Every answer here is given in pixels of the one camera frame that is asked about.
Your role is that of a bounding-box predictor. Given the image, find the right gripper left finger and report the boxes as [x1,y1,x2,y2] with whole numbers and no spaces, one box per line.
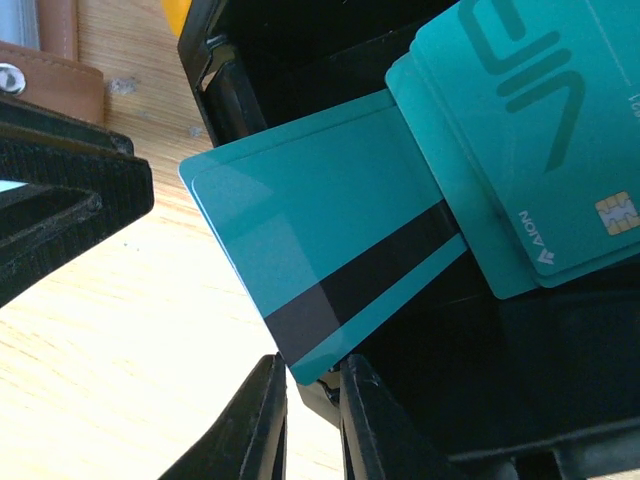
[161,354,287,480]

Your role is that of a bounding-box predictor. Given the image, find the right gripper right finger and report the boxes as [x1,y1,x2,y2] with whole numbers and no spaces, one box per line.
[339,354,468,479]

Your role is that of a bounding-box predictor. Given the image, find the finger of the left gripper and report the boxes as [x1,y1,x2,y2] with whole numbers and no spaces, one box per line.
[1,95,154,304]

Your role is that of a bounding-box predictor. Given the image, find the brown leather card holder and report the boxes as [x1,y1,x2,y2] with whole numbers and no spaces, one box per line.
[1,0,105,125]

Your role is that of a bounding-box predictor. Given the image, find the black bin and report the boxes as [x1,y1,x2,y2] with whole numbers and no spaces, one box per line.
[178,1,639,479]

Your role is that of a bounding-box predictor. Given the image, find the yellow bin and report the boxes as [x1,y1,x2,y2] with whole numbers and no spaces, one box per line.
[161,0,192,37]

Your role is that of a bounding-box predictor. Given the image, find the teal credit card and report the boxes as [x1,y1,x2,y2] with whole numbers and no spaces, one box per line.
[181,107,466,384]

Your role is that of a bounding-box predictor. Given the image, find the teal card stack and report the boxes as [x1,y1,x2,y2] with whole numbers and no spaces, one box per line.
[178,0,640,301]

